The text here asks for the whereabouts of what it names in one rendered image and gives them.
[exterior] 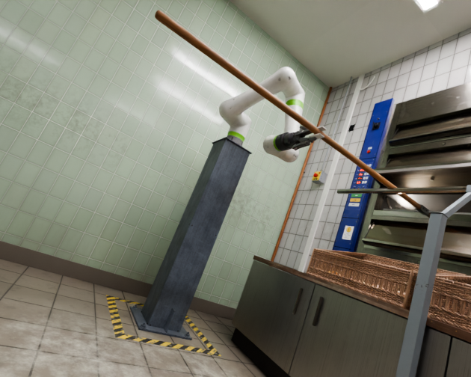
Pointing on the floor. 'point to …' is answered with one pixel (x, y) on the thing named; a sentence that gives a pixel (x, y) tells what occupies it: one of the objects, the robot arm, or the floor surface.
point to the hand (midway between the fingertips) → (318, 132)
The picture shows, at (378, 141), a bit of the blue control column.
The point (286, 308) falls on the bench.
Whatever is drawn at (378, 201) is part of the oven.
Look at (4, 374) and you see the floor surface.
